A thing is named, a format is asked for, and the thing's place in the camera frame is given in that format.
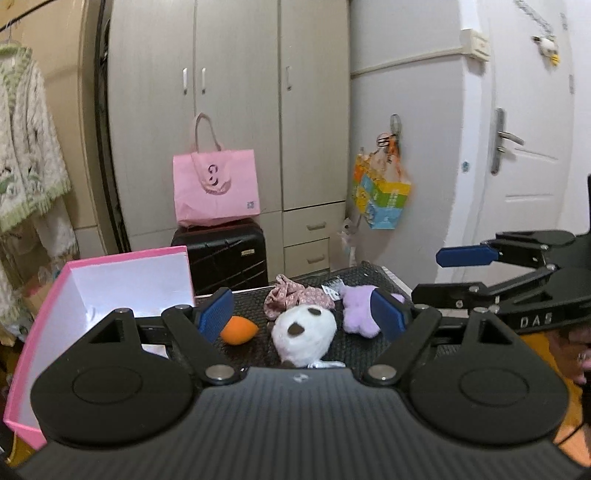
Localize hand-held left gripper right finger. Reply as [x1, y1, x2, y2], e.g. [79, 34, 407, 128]
[362, 287, 522, 387]

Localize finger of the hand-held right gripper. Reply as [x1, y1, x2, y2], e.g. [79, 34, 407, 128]
[410, 264, 563, 317]
[435, 230, 578, 271]

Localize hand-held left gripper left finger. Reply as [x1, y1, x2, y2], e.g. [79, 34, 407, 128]
[78, 288, 242, 385]

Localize orange makeup sponge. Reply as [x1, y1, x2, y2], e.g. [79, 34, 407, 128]
[219, 315, 260, 346]

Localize purple plush toy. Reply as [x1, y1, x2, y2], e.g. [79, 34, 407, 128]
[339, 285, 407, 340]

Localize floral fabric cap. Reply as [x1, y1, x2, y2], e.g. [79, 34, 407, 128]
[263, 274, 335, 321]

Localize white plush dog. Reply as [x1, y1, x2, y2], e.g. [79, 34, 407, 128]
[270, 305, 347, 369]

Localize pink cardboard box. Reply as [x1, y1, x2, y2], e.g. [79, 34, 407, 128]
[4, 246, 197, 449]

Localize person's right hand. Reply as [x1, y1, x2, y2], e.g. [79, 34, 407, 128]
[558, 330, 591, 387]

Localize person's yellow garment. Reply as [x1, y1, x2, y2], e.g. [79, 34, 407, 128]
[519, 330, 585, 444]

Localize black suitcase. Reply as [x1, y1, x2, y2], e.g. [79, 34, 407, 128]
[171, 219, 269, 296]

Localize white door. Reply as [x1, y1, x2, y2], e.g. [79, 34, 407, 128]
[443, 0, 591, 259]

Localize small grey plush toy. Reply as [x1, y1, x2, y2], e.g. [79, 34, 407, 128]
[338, 217, 359, 267]

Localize colourful paper bag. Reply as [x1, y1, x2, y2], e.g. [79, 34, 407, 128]
[352, 150, 413, 230]

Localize pink tote bag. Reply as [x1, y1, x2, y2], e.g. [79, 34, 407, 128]
[173, 112, 260, 228]

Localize grey wardrobe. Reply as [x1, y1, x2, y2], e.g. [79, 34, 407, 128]
[106, 0, 352, 278]

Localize white duck plush pendant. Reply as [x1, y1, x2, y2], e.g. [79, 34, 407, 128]
[531, 34, 562, 67]

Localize cream fluffy pajama jacket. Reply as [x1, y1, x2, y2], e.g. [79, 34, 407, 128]
[0, 44, 73, 234]

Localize beige wardrobe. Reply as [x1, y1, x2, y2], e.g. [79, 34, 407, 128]
[18, 0, 125, 259]

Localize silver door handle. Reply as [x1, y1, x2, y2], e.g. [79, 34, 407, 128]
[490, 108, 525, 175]

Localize orange black keyring cords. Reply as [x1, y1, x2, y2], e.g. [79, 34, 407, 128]
[376, 114, 405, 158]

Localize white wall box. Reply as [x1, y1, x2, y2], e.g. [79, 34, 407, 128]
[459, 28, 491, 63]

